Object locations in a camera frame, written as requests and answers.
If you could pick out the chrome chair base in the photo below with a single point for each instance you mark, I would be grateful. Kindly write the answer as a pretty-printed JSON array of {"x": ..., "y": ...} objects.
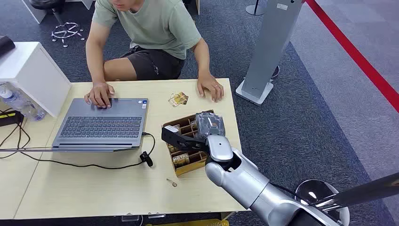
[{"x": 66, "y": 31}]

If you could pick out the yellow printed card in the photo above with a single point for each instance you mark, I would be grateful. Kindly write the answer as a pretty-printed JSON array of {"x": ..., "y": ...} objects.
[{"x": 178, "y": 99}]

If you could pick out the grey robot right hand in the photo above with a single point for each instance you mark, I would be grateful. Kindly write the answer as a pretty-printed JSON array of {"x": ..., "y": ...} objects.
[{"x": 209, "y": 124}]

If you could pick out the person's right hand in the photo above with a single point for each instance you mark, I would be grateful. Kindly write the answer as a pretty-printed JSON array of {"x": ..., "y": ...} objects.
[{"x": 99, "y": 93}]

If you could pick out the clear plastic water bottle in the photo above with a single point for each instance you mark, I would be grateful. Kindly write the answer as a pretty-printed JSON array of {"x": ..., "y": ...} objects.
[{"x": 18, "y": 104}]

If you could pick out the person's left hand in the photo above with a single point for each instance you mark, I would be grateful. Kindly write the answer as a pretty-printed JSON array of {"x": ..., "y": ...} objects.
[{"x": 210, "y": 85}]

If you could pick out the grey pedestal stand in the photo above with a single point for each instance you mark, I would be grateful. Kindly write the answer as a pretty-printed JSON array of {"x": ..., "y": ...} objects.
[{"x": 268, "y": 46}]

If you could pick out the red barrier belt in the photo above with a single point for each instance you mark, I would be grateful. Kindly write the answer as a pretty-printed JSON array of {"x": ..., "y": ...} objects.
[{"x": 352, "y": 51}]

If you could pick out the white cabinet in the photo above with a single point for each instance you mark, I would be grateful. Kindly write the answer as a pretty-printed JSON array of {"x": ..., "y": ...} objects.
[{"x": 31, "y": 71}]

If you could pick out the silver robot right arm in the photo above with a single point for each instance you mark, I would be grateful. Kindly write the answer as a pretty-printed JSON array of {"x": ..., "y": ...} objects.
[{"x": 246, "y": 184}]

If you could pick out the black office chair seat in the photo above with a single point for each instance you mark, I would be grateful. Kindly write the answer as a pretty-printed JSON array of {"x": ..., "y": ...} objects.
[{"x": 46, "y": 3}]

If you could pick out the white furniture panel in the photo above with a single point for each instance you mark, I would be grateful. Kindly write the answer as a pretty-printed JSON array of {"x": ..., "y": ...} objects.
[{"x": 35, "y": 11}]

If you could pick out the round stanchion base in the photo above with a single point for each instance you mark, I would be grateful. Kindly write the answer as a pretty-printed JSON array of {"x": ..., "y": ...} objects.
[{"x": 255, "y": 10}]

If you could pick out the clear table clip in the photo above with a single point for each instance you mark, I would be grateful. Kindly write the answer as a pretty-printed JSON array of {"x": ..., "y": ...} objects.
[
  {"x": 156, "y": 215},
  {"x": 130, "y": 217}
]

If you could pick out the black object on cabinet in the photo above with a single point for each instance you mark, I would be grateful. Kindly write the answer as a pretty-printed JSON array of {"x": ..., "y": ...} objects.
[{"x": 5, "y": 44}]

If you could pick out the chrome round base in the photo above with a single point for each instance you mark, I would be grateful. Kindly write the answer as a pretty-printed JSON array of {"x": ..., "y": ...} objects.
[{"x": 313, "y": 190}]

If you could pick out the hotel card in box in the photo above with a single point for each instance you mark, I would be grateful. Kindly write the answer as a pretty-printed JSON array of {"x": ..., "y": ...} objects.
[{"x": 181, "y": 159}]

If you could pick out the person's left forearm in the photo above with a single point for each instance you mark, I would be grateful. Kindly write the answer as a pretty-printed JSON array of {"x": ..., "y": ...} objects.
[{"x": 204, "y": 60}]

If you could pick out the wooden card organizer box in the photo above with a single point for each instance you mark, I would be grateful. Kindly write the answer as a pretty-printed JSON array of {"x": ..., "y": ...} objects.
[{"x": 187, "y": 167}]

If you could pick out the person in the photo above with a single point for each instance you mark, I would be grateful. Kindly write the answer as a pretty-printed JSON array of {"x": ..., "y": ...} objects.
[{"x": 156, "y": 28}]

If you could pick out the small tan scrap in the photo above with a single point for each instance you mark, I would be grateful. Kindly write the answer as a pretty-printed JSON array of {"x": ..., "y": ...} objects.
[{"x": 172, "y": 183}]

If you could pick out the dark metal pole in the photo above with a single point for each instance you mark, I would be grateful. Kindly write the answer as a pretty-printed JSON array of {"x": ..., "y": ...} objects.
[{"x": 364, "y": 190}]

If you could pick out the yellow object under table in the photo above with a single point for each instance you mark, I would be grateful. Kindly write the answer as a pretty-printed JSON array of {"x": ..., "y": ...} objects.
[{"x": 190, "y": 223}]

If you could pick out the grey laptop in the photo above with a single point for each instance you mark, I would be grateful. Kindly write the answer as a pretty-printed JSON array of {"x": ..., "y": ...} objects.
[{"x": 99, "y": 124}]

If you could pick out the person's right forearm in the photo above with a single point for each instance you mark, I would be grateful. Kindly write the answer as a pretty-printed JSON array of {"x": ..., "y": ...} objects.
[{"x": 93, "y": 65}]

